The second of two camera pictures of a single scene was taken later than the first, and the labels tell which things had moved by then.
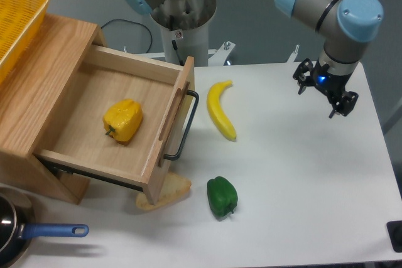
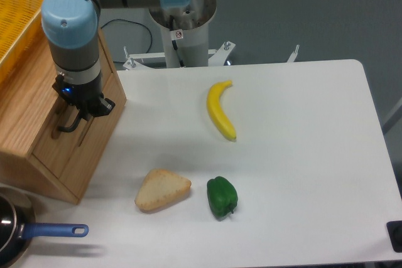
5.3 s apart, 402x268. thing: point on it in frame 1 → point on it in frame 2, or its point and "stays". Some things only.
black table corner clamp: (394, 230) stays
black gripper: (332, 85) → (86, 98)
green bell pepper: (222, 197) stays
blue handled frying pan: (17, 226) stays
